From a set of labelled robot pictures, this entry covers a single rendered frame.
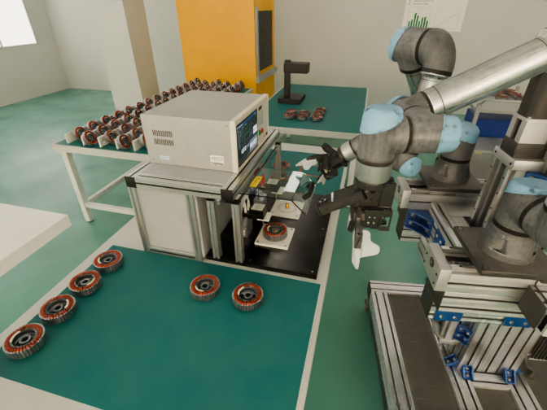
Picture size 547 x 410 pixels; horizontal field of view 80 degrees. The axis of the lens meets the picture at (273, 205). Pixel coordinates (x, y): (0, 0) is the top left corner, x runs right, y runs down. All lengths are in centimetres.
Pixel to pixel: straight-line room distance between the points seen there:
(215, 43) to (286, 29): 194
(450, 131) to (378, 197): 19
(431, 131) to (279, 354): 77
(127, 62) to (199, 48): 100
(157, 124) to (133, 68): 386
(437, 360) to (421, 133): 140
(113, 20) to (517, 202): 490
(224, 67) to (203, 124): 384
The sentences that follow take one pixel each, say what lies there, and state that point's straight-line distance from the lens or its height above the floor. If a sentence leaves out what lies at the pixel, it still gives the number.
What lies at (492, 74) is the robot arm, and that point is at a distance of 88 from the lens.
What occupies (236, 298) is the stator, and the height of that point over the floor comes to 79.
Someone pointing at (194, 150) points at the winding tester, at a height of 119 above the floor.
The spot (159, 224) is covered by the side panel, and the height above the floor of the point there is 90.
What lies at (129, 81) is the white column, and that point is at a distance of 530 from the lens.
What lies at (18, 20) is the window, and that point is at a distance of 884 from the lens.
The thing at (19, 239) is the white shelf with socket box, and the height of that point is 121.
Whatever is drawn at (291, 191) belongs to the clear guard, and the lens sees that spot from 125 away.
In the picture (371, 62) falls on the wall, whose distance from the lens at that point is 653.
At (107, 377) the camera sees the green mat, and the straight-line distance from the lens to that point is 118.
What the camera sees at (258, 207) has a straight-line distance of 143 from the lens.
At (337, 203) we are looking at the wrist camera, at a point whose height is 129.
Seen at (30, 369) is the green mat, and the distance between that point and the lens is 131.
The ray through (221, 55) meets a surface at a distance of 507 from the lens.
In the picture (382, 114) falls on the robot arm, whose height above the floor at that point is 150.
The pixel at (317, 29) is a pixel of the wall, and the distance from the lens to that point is 655.
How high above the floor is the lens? 167
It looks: 32 degrees down
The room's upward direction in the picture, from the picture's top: straight up
